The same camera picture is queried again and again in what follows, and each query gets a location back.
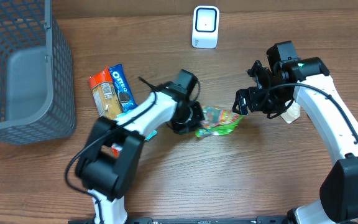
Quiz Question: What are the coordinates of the green snack packet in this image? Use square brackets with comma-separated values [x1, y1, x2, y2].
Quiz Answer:
[195, 105, 243, 138]

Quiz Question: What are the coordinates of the white barcode scanner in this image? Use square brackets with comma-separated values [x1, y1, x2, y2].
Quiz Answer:
[191, 5, 220, 49]

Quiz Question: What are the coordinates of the blue Oreo cookie pack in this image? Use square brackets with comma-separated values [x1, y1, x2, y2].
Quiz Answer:
[108, 64, 137, 113]

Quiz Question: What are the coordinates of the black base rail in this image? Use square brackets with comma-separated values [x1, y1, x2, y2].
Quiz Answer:
[68, 216, 291, 224]

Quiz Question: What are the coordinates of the red snack packet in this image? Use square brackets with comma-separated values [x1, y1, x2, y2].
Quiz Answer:
[88, 65, 126, 158]

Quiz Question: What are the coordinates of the beige paper bag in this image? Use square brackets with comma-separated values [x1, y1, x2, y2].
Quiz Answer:
[280, 101, 301, 124]

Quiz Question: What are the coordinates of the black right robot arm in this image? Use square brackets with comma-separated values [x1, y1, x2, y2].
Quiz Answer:
[232, 40, 358, 223]

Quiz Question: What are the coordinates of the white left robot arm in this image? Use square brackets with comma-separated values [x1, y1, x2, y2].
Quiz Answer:
[69, 70, 204, 223]

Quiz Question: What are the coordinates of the dark grey plastic basket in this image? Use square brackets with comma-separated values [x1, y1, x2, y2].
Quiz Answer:
[0, 0, 76, 145]

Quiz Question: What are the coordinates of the teal snack packet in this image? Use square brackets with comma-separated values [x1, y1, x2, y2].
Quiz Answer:
[145, 130, 158, 141]

